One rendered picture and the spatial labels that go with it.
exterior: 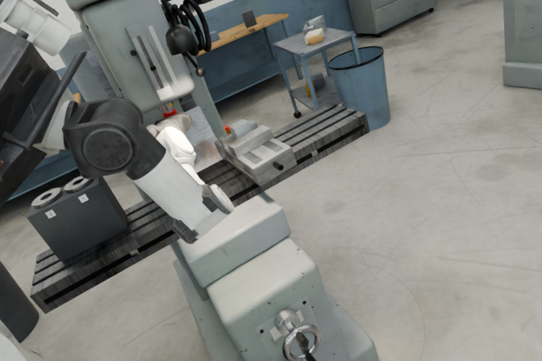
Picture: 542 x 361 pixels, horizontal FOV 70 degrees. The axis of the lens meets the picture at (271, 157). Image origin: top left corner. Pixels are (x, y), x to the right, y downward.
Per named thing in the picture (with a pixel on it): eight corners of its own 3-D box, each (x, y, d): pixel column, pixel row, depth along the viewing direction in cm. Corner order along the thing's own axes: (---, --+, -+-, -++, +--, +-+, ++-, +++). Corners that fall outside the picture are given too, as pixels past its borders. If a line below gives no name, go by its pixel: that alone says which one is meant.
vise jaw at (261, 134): (274, 138, 134) (270, 127, 132) (237, 158, 129) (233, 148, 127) (266, 134, 139) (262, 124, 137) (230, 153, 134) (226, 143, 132)
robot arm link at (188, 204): (243, 222, 84) (176, 151, 73) (196, 261, 83) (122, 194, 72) (231, 199, 94) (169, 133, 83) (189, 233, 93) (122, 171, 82)
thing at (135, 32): (173, 95, 110) (139, 22, 100) (160, 101, 109) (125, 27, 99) (171, 93, 113) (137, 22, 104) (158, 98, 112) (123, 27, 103)
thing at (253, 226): (294, 234, 129) (283, 205, 123) (201, 290, 119) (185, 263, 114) (240, 181, 171) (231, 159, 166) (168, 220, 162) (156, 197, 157)
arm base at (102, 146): (135, 186, 68) (139, 127, 64) (54, 180, 65) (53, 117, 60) (140, 151, 81) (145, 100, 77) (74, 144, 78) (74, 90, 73)
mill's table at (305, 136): (370, 131, 147) (366, 113, 144) (45, 315, 114) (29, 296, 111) (335, 118, 167) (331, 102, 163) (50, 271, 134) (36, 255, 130)
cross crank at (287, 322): (333, 355, 105) (323, 327, 99) (298, 381, 102) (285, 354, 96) (304, 317, 118) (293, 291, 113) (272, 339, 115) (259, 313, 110)
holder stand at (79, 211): (127, 230, 126) (96, 180, 117) (61, 263, 121) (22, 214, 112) (126, 213, 136) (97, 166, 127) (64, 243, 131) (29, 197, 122)
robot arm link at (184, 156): (181, 128, 107) (202, 159, 100) (163, 152, 110) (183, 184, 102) (162, 122, 102) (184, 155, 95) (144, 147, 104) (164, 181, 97)
